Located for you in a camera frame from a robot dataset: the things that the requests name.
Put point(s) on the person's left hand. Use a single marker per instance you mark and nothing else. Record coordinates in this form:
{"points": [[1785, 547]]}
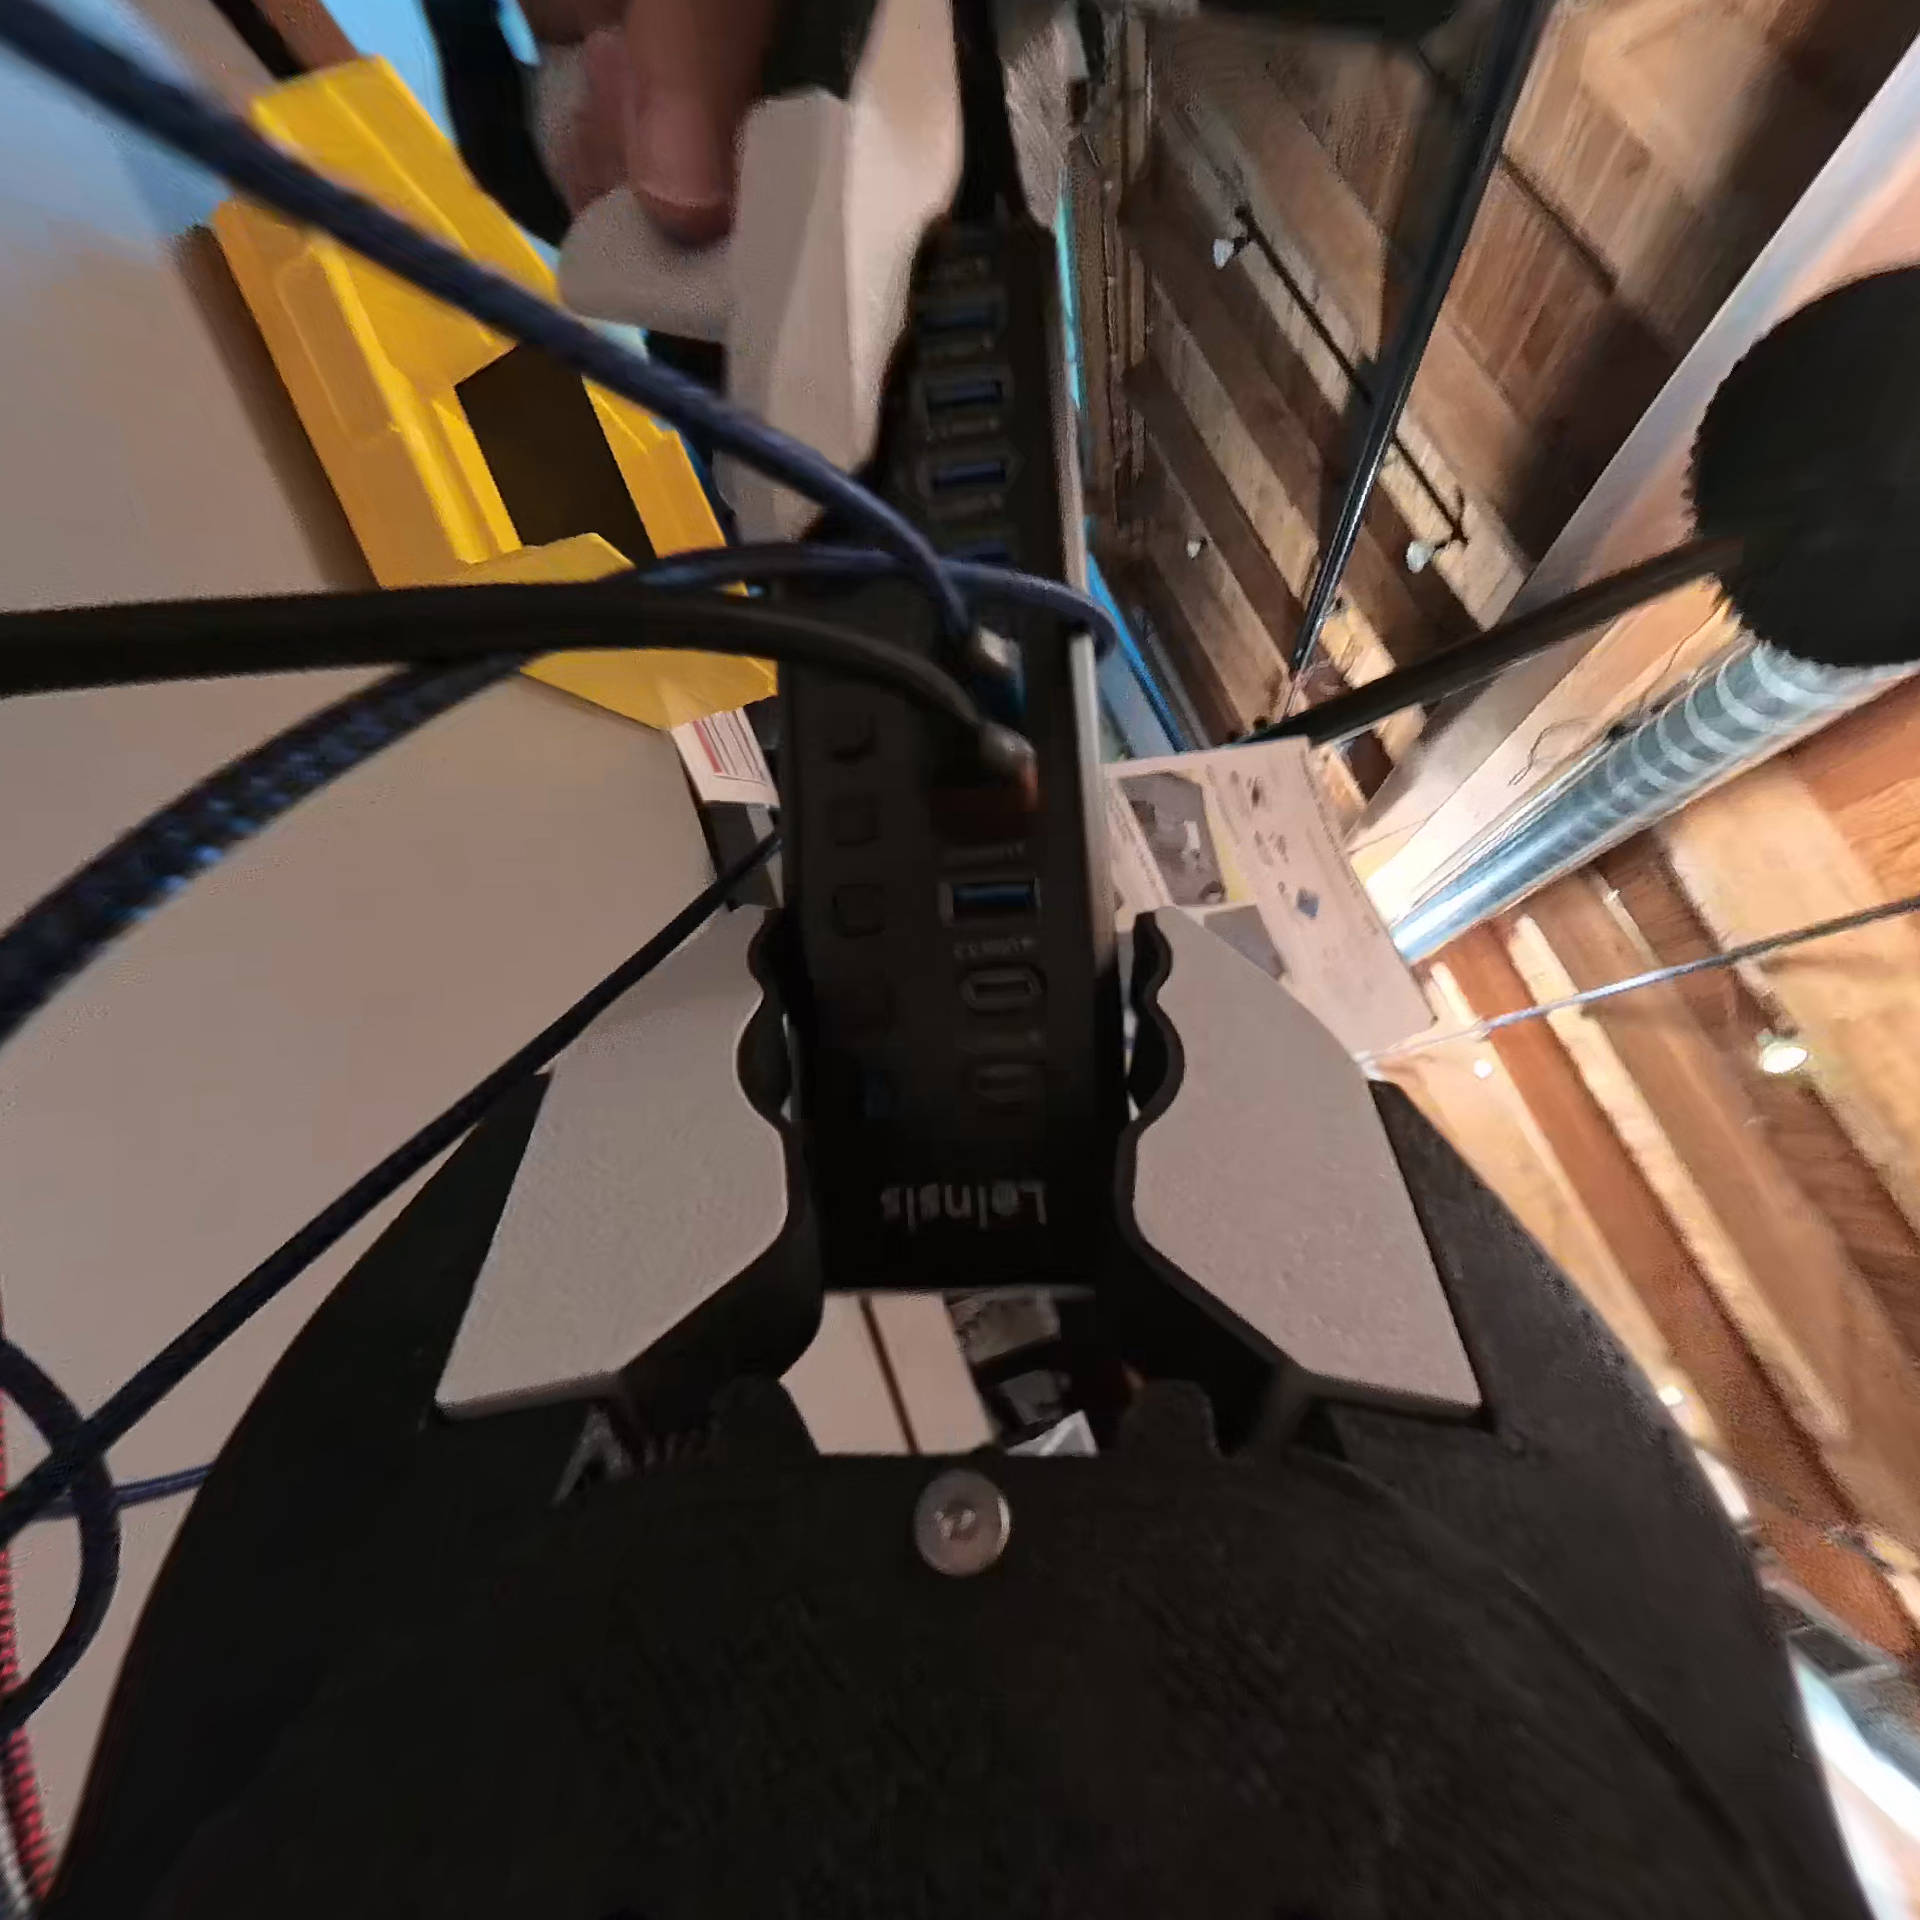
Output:
{"points": [[691, 107]]}

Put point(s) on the white sheet red label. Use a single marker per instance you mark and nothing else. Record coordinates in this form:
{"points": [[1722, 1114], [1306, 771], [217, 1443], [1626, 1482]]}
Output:
{"points": [[727, 757]]}

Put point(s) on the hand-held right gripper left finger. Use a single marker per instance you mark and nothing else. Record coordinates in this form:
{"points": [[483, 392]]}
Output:
{"points": [[629, 1202]]}

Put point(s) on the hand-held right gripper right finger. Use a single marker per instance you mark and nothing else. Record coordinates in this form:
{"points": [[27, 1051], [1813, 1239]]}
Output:
{"points": [[1289, 1214]]}

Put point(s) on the black ceiling pipe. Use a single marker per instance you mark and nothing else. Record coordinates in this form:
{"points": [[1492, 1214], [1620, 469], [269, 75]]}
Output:
{"points": [[1425, 301]]}

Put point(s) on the silver ventilation duct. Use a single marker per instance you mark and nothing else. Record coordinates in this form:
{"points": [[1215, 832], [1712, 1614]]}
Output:
{"points": [[1620, 796]]}

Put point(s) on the yellow plastic bin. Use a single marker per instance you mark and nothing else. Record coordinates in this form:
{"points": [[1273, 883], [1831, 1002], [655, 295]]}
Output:
{"points": [[388, 452]]}

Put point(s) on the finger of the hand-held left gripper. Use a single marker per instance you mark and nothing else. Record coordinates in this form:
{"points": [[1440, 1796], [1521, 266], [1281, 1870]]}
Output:
{"points": [[1051, 90], [819, 270]]}

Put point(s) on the printed instruction sheet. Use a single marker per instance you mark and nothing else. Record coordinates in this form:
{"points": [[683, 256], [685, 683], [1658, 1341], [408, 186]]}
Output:
{"points": [[1275, 885]]}

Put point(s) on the black multiport usb hub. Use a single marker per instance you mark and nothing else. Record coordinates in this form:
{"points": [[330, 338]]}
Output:
{"points": [[960, 1142]]}

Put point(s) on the black fuzzy boom microphone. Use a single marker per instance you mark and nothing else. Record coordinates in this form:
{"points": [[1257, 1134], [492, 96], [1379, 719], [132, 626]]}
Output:
{"points": [[1816, 464]]}

